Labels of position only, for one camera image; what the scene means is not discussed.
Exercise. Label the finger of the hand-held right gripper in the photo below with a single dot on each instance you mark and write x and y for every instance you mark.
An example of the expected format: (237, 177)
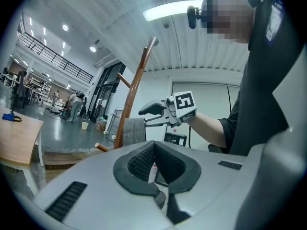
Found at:
(153, 104)
(158, 122)

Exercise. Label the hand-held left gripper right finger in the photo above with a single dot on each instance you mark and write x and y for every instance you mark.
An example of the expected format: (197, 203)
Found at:
(211, 181)

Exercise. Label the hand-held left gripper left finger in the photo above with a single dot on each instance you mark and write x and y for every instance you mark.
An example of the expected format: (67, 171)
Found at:
(100, 200)

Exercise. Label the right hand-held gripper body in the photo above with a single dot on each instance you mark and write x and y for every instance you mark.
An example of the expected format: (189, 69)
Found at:
(184, 104)

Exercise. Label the dark grey cloth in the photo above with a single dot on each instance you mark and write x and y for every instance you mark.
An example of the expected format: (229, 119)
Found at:
(134, 132)

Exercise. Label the brown wooden coat rack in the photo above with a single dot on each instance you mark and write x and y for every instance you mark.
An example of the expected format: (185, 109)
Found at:
(134, 85)

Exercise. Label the person's right forearm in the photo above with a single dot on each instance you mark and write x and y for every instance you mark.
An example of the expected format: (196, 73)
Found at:
(211, 128)

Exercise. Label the grey platform trolley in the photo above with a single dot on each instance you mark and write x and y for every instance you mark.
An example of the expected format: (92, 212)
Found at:
(115, 121)

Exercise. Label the black framed glass doors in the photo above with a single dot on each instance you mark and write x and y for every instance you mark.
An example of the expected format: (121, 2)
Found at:
(105, 95)

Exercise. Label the cream plastic bucket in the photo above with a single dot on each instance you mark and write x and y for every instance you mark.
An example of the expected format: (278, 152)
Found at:
(85, 126)

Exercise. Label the round ceiling light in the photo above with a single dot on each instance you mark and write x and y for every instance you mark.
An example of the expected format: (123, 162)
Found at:
(92, 49)
(65, 27)

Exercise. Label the person's black shirt torso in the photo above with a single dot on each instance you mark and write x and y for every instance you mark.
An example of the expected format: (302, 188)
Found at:
(263, 80)

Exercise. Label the long rectangular ceiling lamp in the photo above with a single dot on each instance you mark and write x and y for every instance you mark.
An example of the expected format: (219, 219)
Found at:
(168, 9)

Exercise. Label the person's head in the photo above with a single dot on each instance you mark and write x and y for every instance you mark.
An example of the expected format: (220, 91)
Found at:
(227, 15)

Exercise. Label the wooden table with white legs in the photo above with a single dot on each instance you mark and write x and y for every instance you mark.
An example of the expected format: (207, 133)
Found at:
(16, 138)

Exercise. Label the black mezzanine railing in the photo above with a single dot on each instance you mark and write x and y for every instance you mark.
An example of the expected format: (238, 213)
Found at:
(57, 56)

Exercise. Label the blue box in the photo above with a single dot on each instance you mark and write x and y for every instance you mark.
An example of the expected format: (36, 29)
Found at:
(8, 117)

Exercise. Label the black tripod stand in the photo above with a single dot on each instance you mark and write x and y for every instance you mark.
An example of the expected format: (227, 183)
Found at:
(18, 87)

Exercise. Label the black head-worn camera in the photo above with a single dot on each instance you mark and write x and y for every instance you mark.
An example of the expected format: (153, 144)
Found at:
(192, 18)

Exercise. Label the white shelving frame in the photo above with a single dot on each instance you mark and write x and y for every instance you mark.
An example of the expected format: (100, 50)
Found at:
(40, 90)

